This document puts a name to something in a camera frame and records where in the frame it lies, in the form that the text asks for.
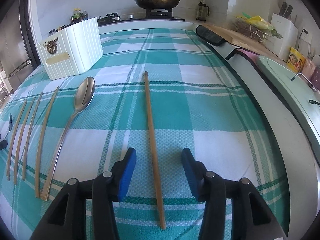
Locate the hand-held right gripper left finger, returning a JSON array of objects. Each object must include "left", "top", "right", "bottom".
[{"left": 29, "top": 147, "right": 137, "bottom": 240}]

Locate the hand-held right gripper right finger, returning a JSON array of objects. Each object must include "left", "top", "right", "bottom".
[{"left": 181, "top": 148, "right": 288, "bottom": 240}]

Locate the wooden chopstick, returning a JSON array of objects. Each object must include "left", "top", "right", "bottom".
[
  {"left": 22, "top": 92, "right": 43, "bottom": 181},
  {"left": 144, "top": 71, "right": 166, "bottom": 230},
  {"left": 6, "top": 99, "right": 27, "bottom": 182},
  {"left": 14, "top": 96, "right": 36, "bottom": 186},
  {"left": 35, "top": 86, "right": 60, "bottom": 198}
]

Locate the large metal spoon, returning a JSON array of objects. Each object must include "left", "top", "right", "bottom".
[{"left": 40, "top": 76, "right": 96, "bottom": 201}]

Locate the white ribbed utensil holder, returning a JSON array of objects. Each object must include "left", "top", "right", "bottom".
[{"left": 36, "top": 17, "right": 104, "bottom": 81}]

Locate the teal checked tablecloth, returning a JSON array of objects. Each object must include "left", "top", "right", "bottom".
[{"left": 0, "top": 27, "right": 290, "bottom": 240}]

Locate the steel refrigerator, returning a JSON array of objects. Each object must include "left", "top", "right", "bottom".
[{"left": 0, "top": 0, "right": 34, "bottom": 93}]

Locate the mint green tray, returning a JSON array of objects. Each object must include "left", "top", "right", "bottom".
[{"left": 257, "top": 55, "right": 320, "bottom": 146}]

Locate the black padded roll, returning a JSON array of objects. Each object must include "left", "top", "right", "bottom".
[{"left": 196, "top": 25, "right": 227, "bottom": 47}]

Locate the wooden cutting board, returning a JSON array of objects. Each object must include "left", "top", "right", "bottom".
[{"left": 205, "top": 24, "right": 284, "bottom": 61}]

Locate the yellow printed packet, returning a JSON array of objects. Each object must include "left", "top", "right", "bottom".
[{"left": 287, "top": 46, "right": 306, "bottom": 71}]

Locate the black gas stove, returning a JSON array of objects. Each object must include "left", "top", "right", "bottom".
[{"left": 97, "top": 8, "right": 186, "bottom": 26}]

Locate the glass teapot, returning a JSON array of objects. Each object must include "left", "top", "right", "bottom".
[{"left": 196, "top": 1, "right": 210, "bottom": 22}]

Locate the white knife block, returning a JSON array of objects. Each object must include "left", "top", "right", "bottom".
[{"left": 271, "top": 13, "right": 299, "bottom": 61}]

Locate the yellow plastic bag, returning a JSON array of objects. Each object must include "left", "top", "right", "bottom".
[{"left": 236, "top": 14, "right": 275, "bottom": 31}]

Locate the black curved handle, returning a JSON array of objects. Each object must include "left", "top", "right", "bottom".
[{"left": 225, "top": 48, "right": 253, "bottom": 63}]

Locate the white wire rack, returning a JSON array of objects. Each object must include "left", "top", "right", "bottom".
[{"left": 234, "top": 17, "right": 278, "bottom": 42}]

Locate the white wall outlet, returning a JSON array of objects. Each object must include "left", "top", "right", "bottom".
[{"left": 301, "top": 28, "right": 313, "bottom": 42}]

